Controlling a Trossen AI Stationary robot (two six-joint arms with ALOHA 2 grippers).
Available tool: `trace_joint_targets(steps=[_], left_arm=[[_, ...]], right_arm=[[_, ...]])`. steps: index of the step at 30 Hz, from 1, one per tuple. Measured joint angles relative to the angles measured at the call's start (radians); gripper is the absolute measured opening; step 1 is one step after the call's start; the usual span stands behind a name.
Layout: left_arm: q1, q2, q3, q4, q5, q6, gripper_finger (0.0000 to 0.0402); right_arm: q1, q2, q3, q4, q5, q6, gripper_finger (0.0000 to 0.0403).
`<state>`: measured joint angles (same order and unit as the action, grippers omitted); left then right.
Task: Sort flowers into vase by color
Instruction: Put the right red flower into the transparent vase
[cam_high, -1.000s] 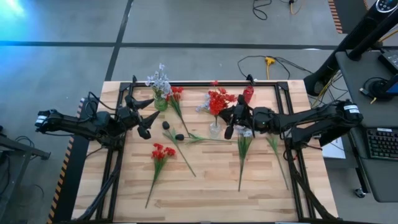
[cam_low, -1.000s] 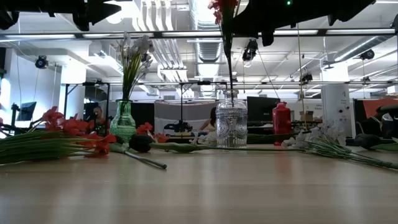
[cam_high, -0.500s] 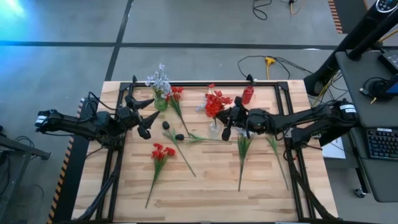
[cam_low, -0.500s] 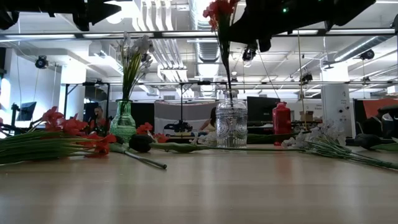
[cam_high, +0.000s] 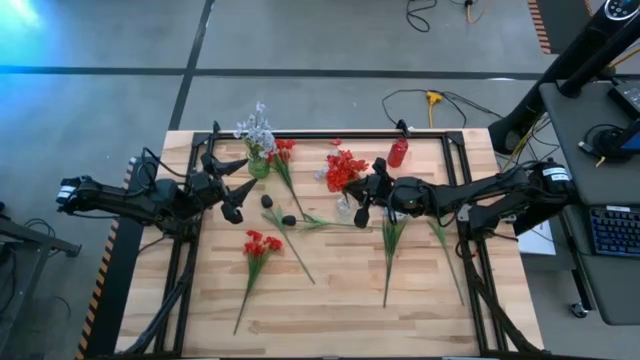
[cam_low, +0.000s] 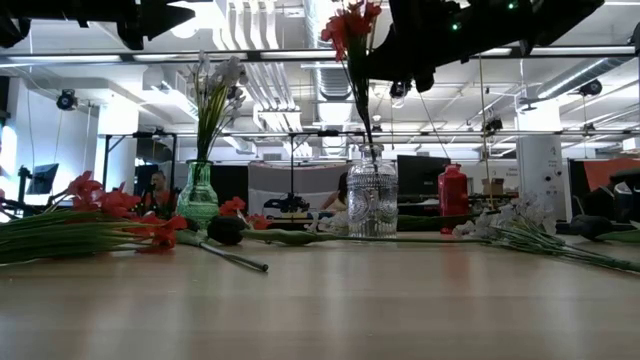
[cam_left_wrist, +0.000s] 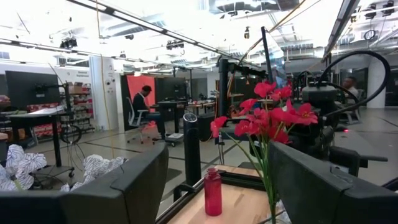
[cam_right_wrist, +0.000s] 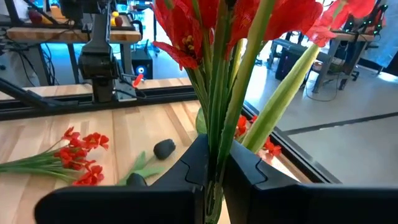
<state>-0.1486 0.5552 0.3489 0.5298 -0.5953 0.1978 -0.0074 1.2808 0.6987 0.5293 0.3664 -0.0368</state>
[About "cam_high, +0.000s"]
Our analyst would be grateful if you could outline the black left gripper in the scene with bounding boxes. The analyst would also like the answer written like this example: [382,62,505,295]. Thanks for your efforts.
[185,151,259,225]

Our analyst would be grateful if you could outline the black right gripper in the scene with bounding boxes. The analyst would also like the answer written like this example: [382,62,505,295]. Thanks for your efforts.
[345,156,401,230]

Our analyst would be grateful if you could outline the black artificial tulip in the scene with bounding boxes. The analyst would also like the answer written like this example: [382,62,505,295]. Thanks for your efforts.
[280,212,374,232]
[259,193,317,286]

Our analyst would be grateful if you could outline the clear glass vase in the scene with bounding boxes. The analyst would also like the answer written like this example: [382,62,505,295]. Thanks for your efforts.
[335,195,357,225]

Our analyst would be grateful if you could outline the green glass vase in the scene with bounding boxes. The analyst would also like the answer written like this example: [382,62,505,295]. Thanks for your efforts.
[246,147,272,180]

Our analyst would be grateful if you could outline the red glass vase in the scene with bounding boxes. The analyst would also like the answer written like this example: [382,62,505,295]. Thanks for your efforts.
[386,135,410,169]

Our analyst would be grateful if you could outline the red flower bouquet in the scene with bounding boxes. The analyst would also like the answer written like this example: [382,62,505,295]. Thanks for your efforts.
[154,128,546,357]

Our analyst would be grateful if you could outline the yellow power plug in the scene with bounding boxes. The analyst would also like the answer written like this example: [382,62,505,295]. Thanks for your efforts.
[424,90,445,129]

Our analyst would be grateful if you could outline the black platform striped edge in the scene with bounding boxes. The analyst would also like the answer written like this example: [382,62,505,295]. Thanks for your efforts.
[74,156,162,360]

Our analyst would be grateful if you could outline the white paper sheet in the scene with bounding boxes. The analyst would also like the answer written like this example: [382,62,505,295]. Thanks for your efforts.
[517,219,557,257]

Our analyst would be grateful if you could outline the dark metal stand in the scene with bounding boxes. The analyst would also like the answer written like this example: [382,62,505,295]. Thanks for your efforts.
[0,199,83,360]

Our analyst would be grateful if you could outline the black tower device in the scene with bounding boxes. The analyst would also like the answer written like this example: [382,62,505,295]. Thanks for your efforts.
[487,0,640,156]

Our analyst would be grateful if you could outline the grey desk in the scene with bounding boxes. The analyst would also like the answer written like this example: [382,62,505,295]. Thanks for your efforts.
[538,79,640,327]

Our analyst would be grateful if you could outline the black slanted column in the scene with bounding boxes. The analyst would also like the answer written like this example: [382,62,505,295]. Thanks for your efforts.
[558,27,640,99]

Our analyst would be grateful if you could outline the black computer keyboard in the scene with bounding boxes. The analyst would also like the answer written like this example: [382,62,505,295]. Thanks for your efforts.
[588,205,640,260]

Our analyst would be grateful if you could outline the black mat striped edge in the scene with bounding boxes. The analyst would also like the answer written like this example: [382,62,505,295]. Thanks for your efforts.
[527,0,594,55]

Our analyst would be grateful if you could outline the blue screen tablet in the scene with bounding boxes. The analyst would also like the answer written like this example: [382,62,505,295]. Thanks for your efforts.
[619,119,640,154]

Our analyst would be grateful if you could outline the black desktop device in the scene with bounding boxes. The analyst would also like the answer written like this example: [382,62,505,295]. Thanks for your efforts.
[607,79,640,121]

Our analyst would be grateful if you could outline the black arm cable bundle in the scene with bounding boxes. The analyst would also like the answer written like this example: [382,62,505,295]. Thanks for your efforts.
[122,234,199,357]
[457,239,549,357]

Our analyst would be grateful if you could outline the yellow green cable bundle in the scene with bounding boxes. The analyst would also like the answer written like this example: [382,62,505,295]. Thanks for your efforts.
[499,112,561,174]

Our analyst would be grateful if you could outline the black looped floor cable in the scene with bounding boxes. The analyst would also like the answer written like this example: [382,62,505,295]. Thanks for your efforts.
[404,0,440,34]

